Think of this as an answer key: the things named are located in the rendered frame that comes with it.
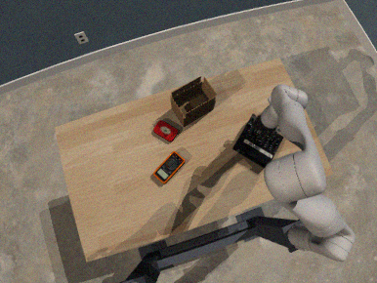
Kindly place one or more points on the orange digital multimeter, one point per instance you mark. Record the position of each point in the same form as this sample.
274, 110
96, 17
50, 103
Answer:
169, 167

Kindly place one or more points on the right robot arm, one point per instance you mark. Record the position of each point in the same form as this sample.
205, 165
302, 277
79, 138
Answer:
300, 175

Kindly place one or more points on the red rounded tin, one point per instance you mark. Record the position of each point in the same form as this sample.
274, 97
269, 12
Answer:
165, 131

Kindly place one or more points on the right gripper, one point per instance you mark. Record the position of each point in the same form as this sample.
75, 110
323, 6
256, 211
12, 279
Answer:
257, 123

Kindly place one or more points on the black lighting desk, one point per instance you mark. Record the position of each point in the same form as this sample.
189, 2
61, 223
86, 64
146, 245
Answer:
260, 148

